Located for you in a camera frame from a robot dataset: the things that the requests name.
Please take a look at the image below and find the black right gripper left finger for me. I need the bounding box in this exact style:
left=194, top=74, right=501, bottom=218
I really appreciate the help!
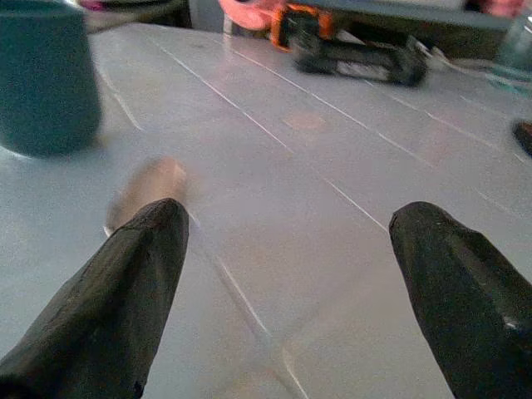
left=0, top=198, right=190, bottom=399

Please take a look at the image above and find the pink cloth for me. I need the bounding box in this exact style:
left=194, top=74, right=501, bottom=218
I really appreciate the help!
left=219, top=0, right=288, bottom=31

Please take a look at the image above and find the wooden spoon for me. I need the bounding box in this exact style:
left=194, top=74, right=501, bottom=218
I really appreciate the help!
left=102, top=156, right=189, bottom=238

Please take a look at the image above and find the dark small object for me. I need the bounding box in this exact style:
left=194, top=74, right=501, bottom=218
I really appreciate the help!
left=511, top=120, right=532, bottom=158

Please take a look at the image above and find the dark teal cup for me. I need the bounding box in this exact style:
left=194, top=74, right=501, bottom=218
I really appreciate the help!
left=0, top=0, right=104, bottom=159

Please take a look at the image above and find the teal glass container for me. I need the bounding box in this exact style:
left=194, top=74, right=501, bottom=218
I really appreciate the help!
left=496, top=14, right=532, bottom=71

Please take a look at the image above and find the black and orange tool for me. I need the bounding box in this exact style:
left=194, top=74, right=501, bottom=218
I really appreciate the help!
left=269, top=3, right=429, bottom=87

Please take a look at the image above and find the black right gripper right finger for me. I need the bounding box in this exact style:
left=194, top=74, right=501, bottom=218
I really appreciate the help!
left=388, top=201, right=532, bottom=399

